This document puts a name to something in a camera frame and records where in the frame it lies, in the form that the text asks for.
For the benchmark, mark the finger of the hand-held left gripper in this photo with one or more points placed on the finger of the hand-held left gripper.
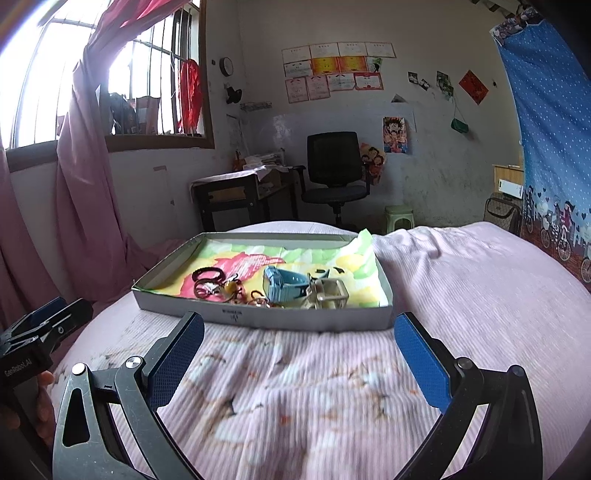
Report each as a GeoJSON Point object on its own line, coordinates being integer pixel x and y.
{"type": "Point", "coordinates": [48, 308]}
{"type": "Point", "coordinates": [69, 321]}

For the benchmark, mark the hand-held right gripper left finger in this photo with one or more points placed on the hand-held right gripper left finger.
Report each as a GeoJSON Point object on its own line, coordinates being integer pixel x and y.
{"type": "Point", "coordinates": [178, 360]}

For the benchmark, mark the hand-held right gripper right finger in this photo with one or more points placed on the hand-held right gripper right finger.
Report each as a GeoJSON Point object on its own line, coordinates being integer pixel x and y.
{"type": "Point", "coordinates": [422, 360]}

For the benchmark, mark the silver metal belt buckle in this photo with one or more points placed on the silver metal belt buckle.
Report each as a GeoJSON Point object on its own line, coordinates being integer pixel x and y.
{"type": "Point", "coordinates": [339, 293]}

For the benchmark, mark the grey cardboard tray box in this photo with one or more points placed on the grey cardboard tray box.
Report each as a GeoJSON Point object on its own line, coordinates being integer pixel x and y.
{"type": "Point", "coordinates": [277, 318]}

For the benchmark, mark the person's left hand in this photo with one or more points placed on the person's left hand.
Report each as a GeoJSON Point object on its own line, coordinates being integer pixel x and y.
{"type": "Point", "coordinates": [45, 406]}

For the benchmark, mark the silver metal clip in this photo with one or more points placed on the silver metal clip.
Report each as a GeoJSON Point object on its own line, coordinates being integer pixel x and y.
{"type": "Point", "coordinates": [261, 303]}

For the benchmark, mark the floral lining cloth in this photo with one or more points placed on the floral lining cloth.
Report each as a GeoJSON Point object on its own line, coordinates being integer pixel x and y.
{"type": "Point", "coordinates": [360, 277]}

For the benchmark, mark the pink curtain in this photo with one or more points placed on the pink curtain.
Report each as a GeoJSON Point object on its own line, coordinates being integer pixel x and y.
{"type": "Point", "coordinates": [87, 207]}

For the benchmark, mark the light blue wrist watch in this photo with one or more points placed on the light blue wrist watch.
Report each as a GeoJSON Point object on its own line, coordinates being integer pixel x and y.
{"type": "Point", "coordinates": [277, 284]}

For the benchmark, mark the green plastic stool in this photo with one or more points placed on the green plastic stool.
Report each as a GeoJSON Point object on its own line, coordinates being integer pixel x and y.
{"type": "Point", "coordinates": [398, 214]}

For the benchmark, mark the patterned handbag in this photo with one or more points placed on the patterned handbag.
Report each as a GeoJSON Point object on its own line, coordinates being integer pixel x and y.
{"type": "Point", "coordinates": [502, 216]}

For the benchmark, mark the pale lavender pillow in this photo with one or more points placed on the pale lavender pillow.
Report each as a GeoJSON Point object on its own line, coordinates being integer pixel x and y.
{"type": "Point", "coordinates": [286, 226]}

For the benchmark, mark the dark wooden desk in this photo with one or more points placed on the dark wooden desk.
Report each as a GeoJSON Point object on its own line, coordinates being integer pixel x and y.
{"type": "Point", "coordinates": [231, 194]}

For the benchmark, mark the white box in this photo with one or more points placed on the white box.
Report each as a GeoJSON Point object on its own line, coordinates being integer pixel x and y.
{"type": "Point", "coordinates": [510, 189]}

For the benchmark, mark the light wooden cabinet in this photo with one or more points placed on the light wooden cabinet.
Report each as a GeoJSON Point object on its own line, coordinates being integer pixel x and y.
{"type": "Point", "coordinates": [508, 173]}

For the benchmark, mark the dark bag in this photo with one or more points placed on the dark bag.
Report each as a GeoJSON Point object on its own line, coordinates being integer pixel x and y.
{"type": "Point", "coordinates": [121, 115]}

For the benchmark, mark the brown paper bag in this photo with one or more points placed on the brown paper bag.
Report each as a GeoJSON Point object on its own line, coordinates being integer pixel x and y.
{"type": "Point", "coordinates": [147, 115]}

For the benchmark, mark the stack of papers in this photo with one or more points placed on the stack of papers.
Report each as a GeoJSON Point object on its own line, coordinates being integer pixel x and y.
{"type": "Point", "coordinates": [263, 159]}

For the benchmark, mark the black office chair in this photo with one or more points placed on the black office chair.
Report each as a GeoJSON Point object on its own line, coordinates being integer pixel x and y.
{"type": "Point", "coordinates": [334, 157]}

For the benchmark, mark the green hanging pouch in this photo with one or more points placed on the green hanging pouch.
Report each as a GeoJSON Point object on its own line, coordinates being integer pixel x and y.
{"type": "Point", "coordinates": [460, 125]}

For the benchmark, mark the red hanging cloth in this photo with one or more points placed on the red hanging cloth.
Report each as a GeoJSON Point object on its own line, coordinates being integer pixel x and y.
{"type": "Point", "coordinates": [190, 97]}

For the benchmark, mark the blue printed curtain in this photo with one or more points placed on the blue printed curtain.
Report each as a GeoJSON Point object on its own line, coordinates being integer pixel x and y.
{"type": "Point", "coordinates": [554, 138]}

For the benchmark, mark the barred window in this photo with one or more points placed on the barred window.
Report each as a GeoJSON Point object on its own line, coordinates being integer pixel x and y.
{"type": "Point", "coordinates": [147, 69]}

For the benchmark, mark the red paper square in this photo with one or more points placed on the red paper square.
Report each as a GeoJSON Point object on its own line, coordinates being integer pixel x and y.
{"type": "Point", "coordinates": [473, 86]}

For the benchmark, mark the orange cartoon wall poster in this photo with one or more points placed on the orange cartoon wall poster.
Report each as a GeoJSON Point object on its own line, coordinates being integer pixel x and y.
{"type": "Point", "coordinates": [371, 164]}

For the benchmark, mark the small wall shelf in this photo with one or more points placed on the small wall shelf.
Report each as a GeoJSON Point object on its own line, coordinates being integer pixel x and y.
{"type": "Point", "coordinates": [255, 106]}

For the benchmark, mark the black wall fixture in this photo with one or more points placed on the black wall fixture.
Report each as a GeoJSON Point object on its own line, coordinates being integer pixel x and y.
{"type": "Point", "coordinates": [233, 93]}

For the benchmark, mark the green-toned wall photo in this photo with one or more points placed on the green-toned wall photo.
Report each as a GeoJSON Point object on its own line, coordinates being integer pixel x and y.
{"type": "Point", "coordinates": [444, 83]}

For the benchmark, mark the round wall clock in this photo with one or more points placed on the round wall clock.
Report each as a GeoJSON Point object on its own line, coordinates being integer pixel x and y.
{"type": "Point", "coordinates": [226, 66]}

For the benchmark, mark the group of wall certificates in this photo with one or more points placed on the group of wall certificates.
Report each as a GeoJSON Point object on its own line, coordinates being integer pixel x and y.
{"type": "Point", "coordinates": [337, 71]}

